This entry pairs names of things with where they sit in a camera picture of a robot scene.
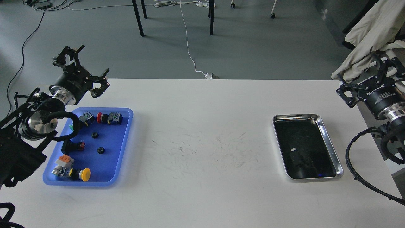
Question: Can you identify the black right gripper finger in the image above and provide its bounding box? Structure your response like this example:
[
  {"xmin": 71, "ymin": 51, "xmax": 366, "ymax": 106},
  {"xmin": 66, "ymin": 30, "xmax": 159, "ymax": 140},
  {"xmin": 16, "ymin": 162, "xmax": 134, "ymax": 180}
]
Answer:
[
  {"xmin": 336, "ymin": 74, "xmax": 364, "ymax": 108},
  {"xmin": 373, "ymin": 54, "xmax": 405, "ymax": 84}
]

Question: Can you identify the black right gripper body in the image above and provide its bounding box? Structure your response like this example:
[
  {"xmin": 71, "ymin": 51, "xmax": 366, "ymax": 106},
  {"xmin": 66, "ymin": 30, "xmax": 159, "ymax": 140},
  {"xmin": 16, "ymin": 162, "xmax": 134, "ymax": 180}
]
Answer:
[{"xmin": 358, "ymin": 79, "xmax": 405, "ymax": 120}]

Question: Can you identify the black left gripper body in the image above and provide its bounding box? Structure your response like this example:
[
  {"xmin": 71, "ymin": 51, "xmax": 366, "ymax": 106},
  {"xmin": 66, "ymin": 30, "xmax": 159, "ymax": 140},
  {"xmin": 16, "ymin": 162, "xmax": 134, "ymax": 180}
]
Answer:
[{"xmin": 49, "ymin": 70, "xmax": 93, "ymax": 105}]

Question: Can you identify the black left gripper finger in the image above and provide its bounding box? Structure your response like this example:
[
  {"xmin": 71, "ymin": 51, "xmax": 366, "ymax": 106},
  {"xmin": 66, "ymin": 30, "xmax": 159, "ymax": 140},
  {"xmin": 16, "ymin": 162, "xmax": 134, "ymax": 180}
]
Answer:
[
  {"xmin": 52, "ymin": 45, "xmax": 85, "ymax": 74},
  {"xmin": 89, "ymin": 68, "xmax": 110, "ymax": 98}
]

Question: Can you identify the small black gear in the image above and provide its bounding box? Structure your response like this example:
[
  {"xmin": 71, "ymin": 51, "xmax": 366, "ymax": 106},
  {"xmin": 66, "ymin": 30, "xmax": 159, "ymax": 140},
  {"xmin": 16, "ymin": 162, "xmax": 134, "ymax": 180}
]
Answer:
[
  {"xmin": 97, "ymin": 146, "xmax": 105, "ymax": 154},
  {"xmin": 91, "ymin": 132, "xmax": 99, "ymax": 139}
]

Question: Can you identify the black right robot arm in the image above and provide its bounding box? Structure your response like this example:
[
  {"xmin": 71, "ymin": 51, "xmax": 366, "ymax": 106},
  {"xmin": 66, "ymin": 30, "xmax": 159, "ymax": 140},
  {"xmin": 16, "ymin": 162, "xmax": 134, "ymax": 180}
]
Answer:
[{"xmin": 336, "ymin": 53, "xmax": 405, "ymax": 205}]

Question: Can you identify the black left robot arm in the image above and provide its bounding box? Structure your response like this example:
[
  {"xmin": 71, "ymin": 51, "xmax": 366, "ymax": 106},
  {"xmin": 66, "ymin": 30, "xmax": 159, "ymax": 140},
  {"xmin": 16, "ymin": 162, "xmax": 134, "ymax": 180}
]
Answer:
[{"xmin": 0, "ymin": 45, "xmax": 110, "ymax": 187}]

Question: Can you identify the silver metal tray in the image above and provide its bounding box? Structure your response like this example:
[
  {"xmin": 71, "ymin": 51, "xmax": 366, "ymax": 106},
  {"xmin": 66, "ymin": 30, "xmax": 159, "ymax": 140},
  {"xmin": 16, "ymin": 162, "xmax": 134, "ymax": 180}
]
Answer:
[{"xmin": 272, "ymin": 114, "xmax": 343, "ymax": 182}]

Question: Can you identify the blue plastic tray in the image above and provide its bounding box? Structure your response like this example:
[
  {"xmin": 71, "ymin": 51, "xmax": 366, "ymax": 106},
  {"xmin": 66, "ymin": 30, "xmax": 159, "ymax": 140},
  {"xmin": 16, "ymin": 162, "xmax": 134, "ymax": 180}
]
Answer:
[{"xmin": 42, "ymin": 107, "xmax": 133, "ymax": 187}]

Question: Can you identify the beige cloth on chair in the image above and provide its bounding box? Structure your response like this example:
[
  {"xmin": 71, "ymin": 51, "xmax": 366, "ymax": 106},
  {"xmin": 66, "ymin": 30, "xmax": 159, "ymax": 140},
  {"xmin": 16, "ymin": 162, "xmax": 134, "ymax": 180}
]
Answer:
[{"xmin": 331, "ymin": 0, "xmax": 405, "ymax": 82}]

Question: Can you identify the red emergency stop button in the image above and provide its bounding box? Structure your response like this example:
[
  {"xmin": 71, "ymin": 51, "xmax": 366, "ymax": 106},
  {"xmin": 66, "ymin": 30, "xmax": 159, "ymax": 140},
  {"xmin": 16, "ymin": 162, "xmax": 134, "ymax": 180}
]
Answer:
[{"xmin": 96, "ymin": 112, "xmax": 123, "ymax": 125}]

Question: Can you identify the orange grey terminal block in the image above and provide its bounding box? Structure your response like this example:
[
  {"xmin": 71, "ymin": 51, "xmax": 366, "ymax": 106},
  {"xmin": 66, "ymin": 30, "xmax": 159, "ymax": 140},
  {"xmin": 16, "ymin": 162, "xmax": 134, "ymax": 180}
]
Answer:
[{"xmin": 52, "ymin": 154, "xmax": 75, "ymax": 177}]

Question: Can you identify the black table leg left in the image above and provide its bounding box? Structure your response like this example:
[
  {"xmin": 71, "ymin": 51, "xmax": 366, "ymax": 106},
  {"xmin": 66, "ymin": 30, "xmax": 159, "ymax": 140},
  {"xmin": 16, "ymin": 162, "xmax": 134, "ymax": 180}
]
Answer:
[{"xmin": 132, "ymin": 0, "xmax": 148, "ymax": 37}]

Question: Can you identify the black table leg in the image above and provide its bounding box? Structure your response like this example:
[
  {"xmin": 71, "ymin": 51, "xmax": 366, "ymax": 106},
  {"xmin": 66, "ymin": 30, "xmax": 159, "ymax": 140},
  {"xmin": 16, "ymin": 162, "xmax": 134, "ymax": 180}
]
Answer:
[
  {"xmin": 208, "ymin": 0, "xmax": 215, "ymax": 35},
  {"xmin": 132, "ymin": 0, "xmax": 148, "ymax": 37}
]

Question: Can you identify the black table leg right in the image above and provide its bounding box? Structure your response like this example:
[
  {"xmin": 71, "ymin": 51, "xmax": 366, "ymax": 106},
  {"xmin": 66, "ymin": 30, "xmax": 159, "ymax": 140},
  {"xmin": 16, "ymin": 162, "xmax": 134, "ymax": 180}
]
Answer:
[{"xmin": 208, "ymin": 0, "xmax": 215, "ymax": 35}]

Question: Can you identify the green push button switch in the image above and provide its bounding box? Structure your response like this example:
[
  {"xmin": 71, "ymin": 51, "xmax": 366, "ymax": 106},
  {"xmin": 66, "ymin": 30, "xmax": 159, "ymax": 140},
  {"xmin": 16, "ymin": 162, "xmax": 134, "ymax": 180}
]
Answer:
[{"xmin": 76, "ymin": 111, "xmax": 96, "ymax": 130}]

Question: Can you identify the black cable on floor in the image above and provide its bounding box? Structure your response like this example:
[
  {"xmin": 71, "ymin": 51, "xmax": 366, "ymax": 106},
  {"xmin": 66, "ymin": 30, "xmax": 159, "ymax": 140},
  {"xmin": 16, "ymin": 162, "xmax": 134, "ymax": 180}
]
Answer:
[{"xmin": 6, "ymin": 0, "xmax": 53, "ymax": 117}]

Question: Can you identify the black switch with red tip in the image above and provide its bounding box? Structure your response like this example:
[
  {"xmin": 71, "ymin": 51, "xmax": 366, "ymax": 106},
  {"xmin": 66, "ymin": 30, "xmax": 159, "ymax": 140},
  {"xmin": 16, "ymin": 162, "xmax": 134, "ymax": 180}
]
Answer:
[{"xmin": 61, "ymin": 139, "xmax": 85, "ymax": 155}]

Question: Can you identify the yellow push button switch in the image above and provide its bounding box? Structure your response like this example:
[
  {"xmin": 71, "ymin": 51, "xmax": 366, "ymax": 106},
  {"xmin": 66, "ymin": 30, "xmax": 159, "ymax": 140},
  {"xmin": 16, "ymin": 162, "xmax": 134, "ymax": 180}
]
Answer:
[{"xmin": 68, "ymin": 168, "xmax": 91, "ymax": 182}]

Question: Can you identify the white cable on floor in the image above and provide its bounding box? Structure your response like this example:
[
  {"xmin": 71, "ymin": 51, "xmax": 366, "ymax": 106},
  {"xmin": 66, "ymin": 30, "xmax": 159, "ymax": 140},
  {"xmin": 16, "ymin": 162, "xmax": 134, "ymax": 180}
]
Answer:
[{"xmin": 68, "ymin": 0, "xmax": 219, "ymax": 80}]

